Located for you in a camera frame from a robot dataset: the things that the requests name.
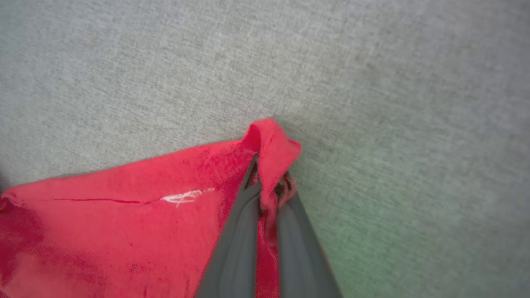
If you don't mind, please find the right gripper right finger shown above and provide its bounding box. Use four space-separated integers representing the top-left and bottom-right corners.
275 174 343 298

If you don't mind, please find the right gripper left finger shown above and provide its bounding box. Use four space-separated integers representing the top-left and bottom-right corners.
195 155 263 298

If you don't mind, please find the red printed garment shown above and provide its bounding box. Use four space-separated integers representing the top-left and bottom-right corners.
0 118 302 298

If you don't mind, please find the grey fabric sofa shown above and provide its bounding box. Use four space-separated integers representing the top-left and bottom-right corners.
0 0 530 298

